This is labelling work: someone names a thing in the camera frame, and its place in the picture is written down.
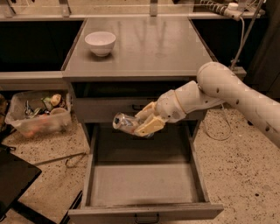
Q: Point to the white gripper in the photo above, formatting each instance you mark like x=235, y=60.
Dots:
x=168, y=107

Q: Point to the crushed silver redbull can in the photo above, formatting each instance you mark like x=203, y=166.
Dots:
x=128, y=124

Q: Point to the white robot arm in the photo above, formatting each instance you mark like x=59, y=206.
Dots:
x=215, y=84

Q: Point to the grey drawer cabinet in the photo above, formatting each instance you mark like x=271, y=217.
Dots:
x=151, y=56

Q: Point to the grey upper drawer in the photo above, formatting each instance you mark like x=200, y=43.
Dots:
x=103, y=110

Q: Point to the open grey lower drawer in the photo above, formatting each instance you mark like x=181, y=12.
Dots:
x=134, y=180

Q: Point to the white ceramic bowl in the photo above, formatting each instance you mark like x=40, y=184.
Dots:
x=101, y=43

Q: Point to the clear plastic bin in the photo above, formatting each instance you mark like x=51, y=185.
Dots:
x=44, y=111

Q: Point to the dark cabinet on wheels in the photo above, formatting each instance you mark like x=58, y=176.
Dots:
x=264, y=69

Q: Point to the white power strip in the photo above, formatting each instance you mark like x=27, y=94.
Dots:
x=229, y=11

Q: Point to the black flat panel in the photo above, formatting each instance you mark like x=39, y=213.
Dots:
x=16, y=176

